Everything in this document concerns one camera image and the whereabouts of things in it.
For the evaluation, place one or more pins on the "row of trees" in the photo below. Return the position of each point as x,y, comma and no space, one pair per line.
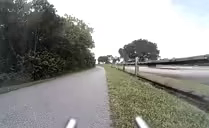
35,40

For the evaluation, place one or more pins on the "distant trees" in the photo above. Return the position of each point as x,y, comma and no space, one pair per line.
107,59

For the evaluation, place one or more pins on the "robot's own part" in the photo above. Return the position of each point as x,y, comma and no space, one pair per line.
141,122
71,123

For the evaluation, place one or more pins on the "grass verge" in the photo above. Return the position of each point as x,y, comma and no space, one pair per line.
142,100

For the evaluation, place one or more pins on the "roadside guard rail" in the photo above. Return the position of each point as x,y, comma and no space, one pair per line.
136,65

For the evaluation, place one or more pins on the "grey road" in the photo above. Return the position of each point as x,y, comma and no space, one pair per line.
188,74

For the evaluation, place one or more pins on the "long low structure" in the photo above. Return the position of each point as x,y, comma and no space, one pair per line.
182,60

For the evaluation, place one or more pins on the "large dark tree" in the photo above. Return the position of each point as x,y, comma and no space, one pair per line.
140,50

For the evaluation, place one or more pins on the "grey asphalt path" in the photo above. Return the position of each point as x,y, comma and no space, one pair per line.
68,96

